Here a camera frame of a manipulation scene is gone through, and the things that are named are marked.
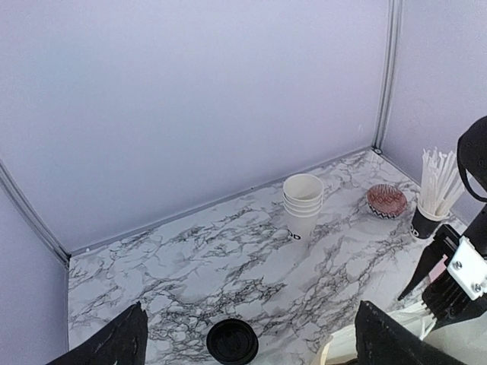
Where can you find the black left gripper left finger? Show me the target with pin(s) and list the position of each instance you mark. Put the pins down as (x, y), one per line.
(122, 341)

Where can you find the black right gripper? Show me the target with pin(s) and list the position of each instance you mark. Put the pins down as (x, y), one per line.
(445, 243)

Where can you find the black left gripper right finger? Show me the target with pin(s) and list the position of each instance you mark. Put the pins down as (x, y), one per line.
(382, 340)

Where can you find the brown paper takeout bag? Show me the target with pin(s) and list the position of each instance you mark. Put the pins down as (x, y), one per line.
(339, 348)

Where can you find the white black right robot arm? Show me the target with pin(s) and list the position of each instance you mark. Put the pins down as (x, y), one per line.
(471, 160)

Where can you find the pink plastic plate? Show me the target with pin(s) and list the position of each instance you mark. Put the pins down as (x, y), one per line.
(439, 268)

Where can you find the black cup holding straws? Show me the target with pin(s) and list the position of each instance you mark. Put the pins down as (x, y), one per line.
(424, 224)

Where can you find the patterned red blue bowl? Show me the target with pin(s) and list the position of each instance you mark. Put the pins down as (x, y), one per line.
(386, 201)

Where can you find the bundle of white wrapped straws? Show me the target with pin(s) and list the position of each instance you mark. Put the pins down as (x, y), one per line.
(441, 185)

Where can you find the stack of black cup lids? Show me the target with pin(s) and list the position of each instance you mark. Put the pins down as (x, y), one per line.
(232, 341)

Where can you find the stack of white paper cups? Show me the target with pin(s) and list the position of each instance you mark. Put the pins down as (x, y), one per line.
(303, 201)

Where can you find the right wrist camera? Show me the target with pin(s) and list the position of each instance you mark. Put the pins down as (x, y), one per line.
(458, 294)

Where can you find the left aluminium frame post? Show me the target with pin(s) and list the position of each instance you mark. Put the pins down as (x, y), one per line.
(31, 217)

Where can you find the aluminium frame post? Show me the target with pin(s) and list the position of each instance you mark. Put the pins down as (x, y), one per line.
(31, 217)
(394, 23)

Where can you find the right aluminium frame post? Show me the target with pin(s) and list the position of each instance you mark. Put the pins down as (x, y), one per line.
(394, 23)

